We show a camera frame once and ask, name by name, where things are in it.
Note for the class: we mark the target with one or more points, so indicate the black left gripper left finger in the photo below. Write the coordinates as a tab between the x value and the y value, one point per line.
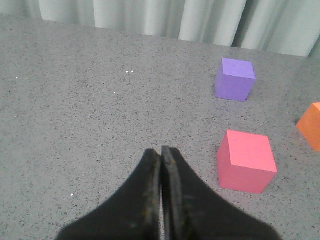
131	213

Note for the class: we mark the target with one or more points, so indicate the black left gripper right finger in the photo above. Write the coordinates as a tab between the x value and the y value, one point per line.
193	211

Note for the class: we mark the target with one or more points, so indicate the orange foam cube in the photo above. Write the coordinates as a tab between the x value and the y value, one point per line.
309	126

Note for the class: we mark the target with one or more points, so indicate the pink foam cube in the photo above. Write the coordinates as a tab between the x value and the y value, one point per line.
245	162

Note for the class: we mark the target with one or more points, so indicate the purple foam cube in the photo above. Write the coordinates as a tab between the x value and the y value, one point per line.
234	79

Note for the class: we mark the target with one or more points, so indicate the white pleated curtain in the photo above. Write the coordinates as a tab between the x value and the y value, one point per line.
289	27

